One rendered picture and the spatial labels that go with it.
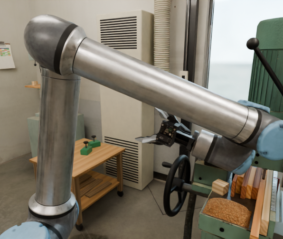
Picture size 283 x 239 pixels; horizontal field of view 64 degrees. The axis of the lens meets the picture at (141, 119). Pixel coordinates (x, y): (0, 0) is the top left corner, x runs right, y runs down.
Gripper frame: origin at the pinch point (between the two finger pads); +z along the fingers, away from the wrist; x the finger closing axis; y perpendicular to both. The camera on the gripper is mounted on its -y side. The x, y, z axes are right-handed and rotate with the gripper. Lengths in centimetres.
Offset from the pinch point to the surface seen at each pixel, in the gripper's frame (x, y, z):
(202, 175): 17.1, -20.4, -27.4
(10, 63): 30, -152, 237
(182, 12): -77, -144, 38
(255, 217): 13.4, 5.2, -43.9
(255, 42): -33.5, 2.0, -25.4
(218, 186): 14.9, -10.1, -33.4
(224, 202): 15.4, 0.4, -35.7
